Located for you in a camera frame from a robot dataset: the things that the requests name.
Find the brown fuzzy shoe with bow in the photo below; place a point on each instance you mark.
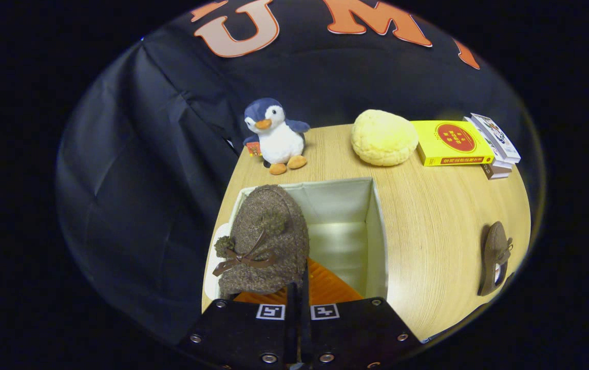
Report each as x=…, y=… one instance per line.
x=268, y=226
x=494, y=246

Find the yellow bun plush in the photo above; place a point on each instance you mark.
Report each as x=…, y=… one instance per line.
x=384, y=137

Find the yellow book with red circle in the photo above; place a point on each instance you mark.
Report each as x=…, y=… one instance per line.
x=453, y=139

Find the white illustrated book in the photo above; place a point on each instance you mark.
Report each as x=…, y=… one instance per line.
x=483, y=136
x=497, y=134

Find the brown book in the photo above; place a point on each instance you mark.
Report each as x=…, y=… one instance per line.
x=497, y=173

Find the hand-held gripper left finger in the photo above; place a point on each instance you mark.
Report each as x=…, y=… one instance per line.
x=238, y=334

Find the beige fabric storage box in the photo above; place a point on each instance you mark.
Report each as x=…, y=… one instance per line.
x=343, y=205

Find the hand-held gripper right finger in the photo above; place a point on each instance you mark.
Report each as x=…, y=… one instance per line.
x=361, y=334

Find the penguin plush toy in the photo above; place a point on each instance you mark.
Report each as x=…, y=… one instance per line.
x=279, y=141

